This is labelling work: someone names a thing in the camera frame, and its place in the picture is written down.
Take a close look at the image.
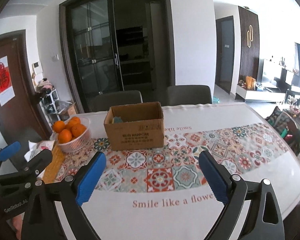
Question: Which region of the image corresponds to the teal tissue pack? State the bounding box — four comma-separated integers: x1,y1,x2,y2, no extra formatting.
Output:
111,116,123,124

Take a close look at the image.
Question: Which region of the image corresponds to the floral cloth cover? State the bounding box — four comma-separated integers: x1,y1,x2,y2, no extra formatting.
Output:
24,140,55,162

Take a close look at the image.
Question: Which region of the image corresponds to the yellow woven tissue box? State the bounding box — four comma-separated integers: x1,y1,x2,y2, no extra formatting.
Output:
43,145,65,184

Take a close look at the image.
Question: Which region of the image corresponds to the brown entrance door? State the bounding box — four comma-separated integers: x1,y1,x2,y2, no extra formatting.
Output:
0,30,51,143

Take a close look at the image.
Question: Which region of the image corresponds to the orange fruit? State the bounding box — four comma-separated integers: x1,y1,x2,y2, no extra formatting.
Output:
65,116,81,130
52,120,66,133
58,129,72,144
71,124,87,138

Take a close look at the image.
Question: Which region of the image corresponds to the white fruit basket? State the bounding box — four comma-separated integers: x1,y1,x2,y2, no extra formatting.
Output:
51,116,91,153

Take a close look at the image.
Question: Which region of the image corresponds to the white shoe rack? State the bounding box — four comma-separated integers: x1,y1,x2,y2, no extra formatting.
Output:
40,88,60,124

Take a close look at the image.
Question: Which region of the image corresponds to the red fu poster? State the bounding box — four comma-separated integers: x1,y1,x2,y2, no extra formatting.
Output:
0,56,15,106

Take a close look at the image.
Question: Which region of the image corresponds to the dark chair left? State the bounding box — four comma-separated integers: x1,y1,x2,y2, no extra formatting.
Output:
90,90,143,112

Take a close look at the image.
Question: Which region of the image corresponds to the dark chair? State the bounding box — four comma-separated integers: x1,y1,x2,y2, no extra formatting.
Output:
90,90,143,112
167,85,212,106

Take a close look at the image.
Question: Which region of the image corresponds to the patterned tablecloth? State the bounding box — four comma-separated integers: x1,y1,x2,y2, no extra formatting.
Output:
56,103,300,239

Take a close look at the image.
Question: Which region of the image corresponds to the brown cardboard box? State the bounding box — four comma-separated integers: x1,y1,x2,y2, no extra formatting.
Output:
104,102,165,151

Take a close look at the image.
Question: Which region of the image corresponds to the white tv console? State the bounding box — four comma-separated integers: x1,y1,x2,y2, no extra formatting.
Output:
236,85,286,102

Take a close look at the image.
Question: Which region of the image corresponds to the dark chair right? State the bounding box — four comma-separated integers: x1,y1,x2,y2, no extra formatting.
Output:
167,85,212,106

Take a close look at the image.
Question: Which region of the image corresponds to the black glass cabinet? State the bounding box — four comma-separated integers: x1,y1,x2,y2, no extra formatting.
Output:
59,0,175,113

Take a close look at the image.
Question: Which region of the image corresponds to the wall intercom panel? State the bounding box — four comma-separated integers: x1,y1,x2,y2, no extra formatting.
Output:
32,61,43,75

